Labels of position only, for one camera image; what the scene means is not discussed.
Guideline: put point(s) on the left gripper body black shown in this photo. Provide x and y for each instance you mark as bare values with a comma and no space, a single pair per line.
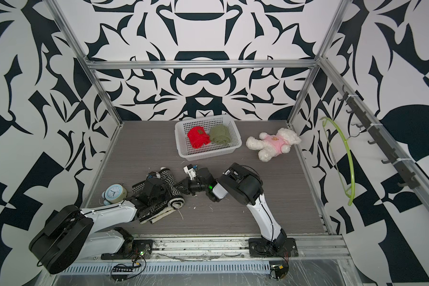
165,195

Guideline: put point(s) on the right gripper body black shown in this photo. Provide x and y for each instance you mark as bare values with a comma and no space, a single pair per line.
192,187

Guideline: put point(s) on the black white houndstooth scarf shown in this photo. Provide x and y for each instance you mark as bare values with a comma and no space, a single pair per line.
177,201

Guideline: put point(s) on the red knitted scarf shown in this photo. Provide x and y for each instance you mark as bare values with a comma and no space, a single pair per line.
198,137

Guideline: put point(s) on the green knitted scarf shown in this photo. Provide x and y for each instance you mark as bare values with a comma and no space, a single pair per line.
220,134

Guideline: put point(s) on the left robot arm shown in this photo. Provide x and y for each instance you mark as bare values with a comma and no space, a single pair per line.
75,233

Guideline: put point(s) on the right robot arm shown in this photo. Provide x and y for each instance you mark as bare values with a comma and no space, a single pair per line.
244,185

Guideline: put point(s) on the white plastic basket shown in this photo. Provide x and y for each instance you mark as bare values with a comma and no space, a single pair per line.
186,151

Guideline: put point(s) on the light blue alarm clock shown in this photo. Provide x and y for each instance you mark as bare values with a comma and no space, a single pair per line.
114,194

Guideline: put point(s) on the white teddy bear pink shirt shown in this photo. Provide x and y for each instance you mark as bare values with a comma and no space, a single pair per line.
270,146

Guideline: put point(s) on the black connector hub left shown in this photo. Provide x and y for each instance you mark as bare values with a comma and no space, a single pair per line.
122,269

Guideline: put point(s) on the black connector hub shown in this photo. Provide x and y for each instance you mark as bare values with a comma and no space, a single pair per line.
278,272
122,269

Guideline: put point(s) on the black connector hub right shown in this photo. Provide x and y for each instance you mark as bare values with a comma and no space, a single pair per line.
278,272

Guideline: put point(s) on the green clothes hanger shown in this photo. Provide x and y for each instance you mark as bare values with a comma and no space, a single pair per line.
345,165

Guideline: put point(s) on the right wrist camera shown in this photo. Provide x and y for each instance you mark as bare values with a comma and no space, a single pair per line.
191,171

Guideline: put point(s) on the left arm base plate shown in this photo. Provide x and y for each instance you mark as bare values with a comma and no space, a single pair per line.
131,249

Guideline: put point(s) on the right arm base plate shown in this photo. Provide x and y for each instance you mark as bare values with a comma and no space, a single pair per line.
259,247

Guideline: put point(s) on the white slotted cable duct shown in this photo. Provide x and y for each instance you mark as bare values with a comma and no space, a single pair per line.
200,267

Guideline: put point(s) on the grey wall hook rail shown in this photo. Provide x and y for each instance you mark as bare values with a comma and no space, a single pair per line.
374,128

